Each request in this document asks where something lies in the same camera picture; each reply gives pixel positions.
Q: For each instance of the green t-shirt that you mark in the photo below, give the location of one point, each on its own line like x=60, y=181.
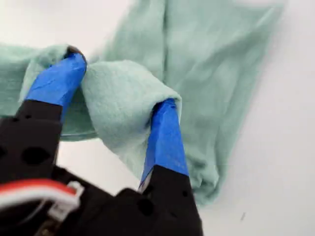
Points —
x=209, y=73

